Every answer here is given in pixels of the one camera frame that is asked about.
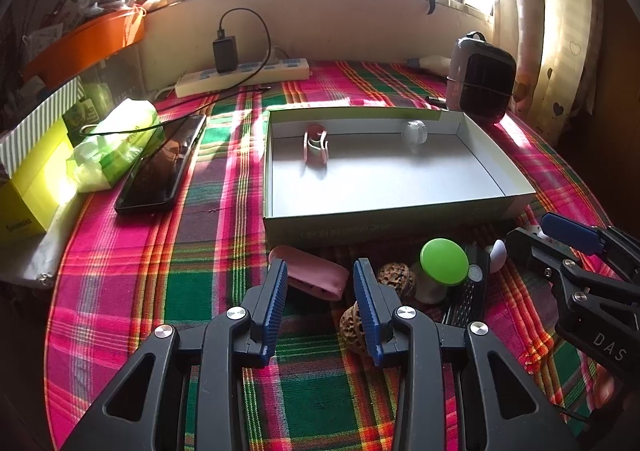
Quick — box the pink clip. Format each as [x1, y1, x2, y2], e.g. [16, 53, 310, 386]
[302, 124, 331, 164]

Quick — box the brown walnut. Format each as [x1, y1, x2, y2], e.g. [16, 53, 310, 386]
[339, 305, 368, 354]
[376, 262, 417, 302]

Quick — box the black charger cable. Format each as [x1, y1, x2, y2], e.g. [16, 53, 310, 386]
[80, 8, 275, 137]

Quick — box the small grey heater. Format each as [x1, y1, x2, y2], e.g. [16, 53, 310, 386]
[445, 31, 517, 124]

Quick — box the white tube blue cap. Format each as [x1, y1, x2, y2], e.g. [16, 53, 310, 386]
[406, 55, 453, 77]

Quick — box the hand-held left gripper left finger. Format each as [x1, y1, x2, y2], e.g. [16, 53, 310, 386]
[60, 258, 291, 451]

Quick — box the striped box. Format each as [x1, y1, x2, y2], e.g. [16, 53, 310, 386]
[0, 76, 86, 179]

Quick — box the white mushroom lamp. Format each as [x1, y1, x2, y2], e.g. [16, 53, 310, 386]
[487, 238, 508, 274]

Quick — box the white and green cardboard box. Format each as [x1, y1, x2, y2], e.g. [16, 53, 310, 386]
[262, 106, 538, 249]

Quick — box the black handheld device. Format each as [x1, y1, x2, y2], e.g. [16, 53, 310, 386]
[442, 243, 492, 327]

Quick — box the white round ribbed cap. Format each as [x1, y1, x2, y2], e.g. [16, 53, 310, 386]
[400, 118, 427, 152]

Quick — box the black charger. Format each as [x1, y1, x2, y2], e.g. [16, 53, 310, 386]
[212, 36, 238, 74]

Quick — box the green carton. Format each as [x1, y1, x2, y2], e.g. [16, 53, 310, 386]
[62, 81, 111, 132]

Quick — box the yellow box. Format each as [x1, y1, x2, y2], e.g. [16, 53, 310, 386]
[0, 118, 83, 244]

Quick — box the pink cable winder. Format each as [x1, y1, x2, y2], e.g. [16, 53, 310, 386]
[268, 245, 351, 302]

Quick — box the orange tray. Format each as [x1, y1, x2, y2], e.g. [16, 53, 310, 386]
[22, 6, 147, 82]

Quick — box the white power strip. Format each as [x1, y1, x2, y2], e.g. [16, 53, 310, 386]
[174, 57, 311, 98]

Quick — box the green tissue pack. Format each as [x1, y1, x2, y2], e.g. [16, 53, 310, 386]
[67, 98, 166, 193]

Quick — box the black smartphone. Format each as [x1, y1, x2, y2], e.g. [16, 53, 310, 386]
[114, 114, 208, 214]

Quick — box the white plastic sheet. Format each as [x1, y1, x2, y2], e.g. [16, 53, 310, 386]
[0, 201, 91, 287]

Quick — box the heart print curtain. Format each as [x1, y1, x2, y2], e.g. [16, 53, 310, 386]
[490, 0, 606, 147]

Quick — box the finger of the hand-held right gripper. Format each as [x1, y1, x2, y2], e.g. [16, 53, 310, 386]
[541, 212, 640, 282]
[505, 227, 640, 328]

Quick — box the person's right hand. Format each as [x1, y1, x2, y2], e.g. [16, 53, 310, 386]
[591, 372, 630, 411]

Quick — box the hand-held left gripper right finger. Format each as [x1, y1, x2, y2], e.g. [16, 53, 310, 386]
[352, 258, 581, 451]

